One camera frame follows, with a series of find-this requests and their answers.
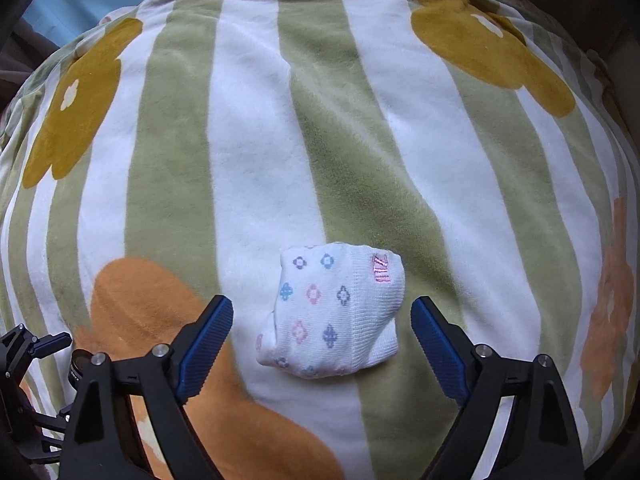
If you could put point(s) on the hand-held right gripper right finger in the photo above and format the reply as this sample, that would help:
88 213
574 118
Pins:
440 355

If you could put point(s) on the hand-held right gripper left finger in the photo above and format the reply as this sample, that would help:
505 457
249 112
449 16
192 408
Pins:
206 350

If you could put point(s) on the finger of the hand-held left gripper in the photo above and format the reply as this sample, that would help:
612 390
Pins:
52 344

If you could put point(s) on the white patterned sock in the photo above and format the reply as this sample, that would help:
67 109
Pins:
332 310

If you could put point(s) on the striped floral blanket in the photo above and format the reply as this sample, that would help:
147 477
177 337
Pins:
240 135

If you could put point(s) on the beige curtain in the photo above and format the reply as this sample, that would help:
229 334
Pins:
20 55

